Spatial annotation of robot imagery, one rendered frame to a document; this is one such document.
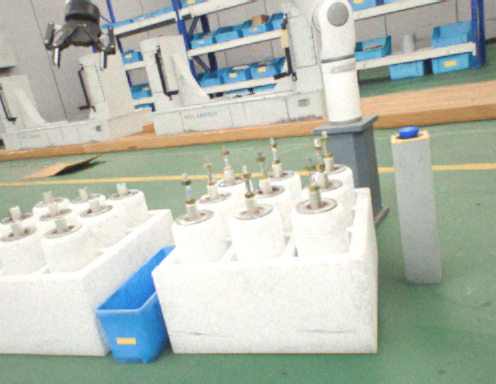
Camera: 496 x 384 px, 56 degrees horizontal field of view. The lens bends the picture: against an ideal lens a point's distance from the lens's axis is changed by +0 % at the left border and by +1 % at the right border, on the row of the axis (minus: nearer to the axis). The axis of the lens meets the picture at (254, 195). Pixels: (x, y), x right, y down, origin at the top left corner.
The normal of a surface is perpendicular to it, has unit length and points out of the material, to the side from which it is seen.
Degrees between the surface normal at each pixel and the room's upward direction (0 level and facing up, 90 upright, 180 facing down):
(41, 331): 90
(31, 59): 90
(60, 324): 90
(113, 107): 90
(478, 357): 0
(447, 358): 0
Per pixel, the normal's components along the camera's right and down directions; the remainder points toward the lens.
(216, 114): -0.51, 0.33
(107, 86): 0.84, 0.00
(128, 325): -0.27, 0.36
